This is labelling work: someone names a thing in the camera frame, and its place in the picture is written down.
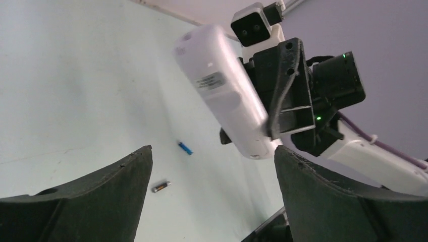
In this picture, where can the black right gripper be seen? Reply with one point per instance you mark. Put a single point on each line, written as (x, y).
(303, 96)

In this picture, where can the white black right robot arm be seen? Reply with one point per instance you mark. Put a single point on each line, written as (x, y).
(385, 165)

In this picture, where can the silver AAA battery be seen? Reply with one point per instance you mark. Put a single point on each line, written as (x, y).
(160, 186)

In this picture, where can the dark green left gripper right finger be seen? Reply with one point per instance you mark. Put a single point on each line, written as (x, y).
(322, 205)

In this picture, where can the white remote control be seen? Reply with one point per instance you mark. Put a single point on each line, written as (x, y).
(209, 62)

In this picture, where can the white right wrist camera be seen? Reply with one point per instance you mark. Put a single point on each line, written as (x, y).
(257, 27)

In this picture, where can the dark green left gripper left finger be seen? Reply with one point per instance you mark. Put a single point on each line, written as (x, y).
(104, 205)

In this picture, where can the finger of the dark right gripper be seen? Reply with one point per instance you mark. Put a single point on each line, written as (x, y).
(224, 138)

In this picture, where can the blue AAA battery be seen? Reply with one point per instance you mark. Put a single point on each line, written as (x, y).
(185, 148)

